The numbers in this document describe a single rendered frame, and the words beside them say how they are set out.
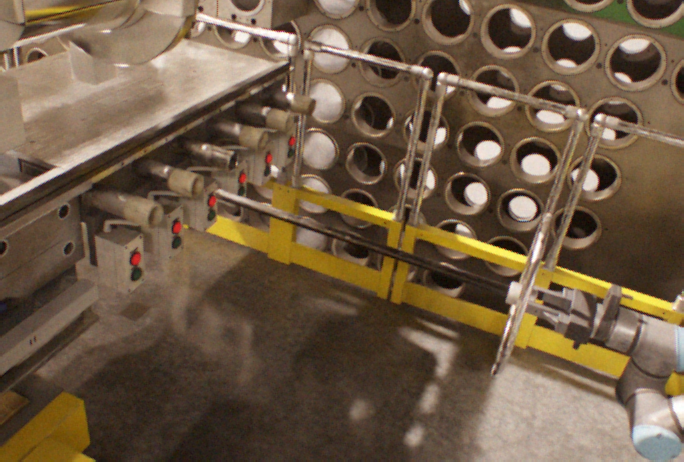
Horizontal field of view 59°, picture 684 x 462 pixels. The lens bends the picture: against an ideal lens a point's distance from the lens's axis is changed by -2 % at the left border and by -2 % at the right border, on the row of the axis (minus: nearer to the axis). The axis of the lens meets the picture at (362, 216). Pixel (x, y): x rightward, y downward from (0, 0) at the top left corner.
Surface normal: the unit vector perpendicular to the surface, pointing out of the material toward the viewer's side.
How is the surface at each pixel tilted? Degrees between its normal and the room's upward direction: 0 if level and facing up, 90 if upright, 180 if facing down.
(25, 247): 90
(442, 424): 0
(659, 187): 90
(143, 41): 90
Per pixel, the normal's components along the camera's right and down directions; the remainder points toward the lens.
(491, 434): 0.14, -0.85
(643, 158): -0.36, 0.44
